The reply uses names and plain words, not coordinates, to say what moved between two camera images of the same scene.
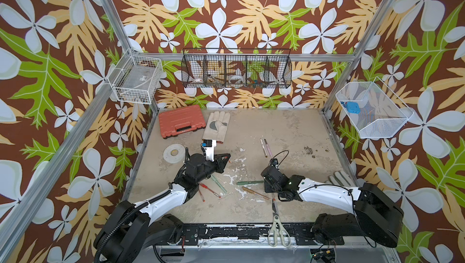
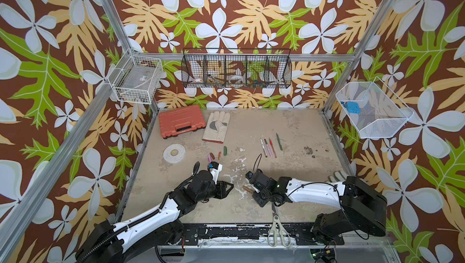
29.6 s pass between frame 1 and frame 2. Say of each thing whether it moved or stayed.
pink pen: stayed
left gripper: moved
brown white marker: stayed
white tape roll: stayed
